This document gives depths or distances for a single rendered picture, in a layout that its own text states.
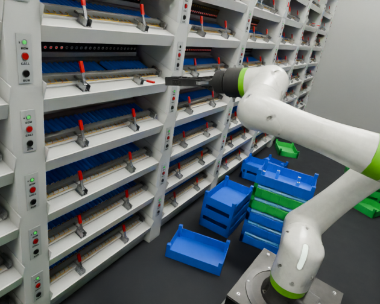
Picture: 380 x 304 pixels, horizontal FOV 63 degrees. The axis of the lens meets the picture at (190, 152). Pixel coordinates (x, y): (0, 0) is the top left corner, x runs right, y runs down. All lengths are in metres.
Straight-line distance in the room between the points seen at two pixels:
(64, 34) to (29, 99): 0.21
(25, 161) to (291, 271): 0.85
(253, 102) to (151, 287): 1.03
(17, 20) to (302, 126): 0.75
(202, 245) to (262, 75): 1.14
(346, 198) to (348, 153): 0.27
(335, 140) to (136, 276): 1.12
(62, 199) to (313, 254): 0.84
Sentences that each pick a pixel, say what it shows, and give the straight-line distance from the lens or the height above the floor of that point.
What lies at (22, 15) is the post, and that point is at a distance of 0.90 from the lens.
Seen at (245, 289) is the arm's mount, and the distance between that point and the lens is 1.17.
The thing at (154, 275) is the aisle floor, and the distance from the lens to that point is 1.62.
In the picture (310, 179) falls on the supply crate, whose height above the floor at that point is 0.44.
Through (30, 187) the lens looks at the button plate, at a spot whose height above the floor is 0.63.
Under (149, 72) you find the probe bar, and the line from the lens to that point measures 1.36.
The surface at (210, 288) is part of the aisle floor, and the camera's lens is 1.61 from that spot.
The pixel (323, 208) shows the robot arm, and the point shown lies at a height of 0.65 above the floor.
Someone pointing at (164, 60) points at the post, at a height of 0.98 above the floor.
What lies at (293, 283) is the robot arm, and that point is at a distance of 1.08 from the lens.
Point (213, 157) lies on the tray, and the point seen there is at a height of 0.31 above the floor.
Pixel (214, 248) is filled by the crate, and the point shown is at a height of 0.00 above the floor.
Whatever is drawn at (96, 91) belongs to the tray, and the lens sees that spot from 1.08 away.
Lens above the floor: 1.15
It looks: 23 degrees down
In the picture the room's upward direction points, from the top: 9 degrees clockwise
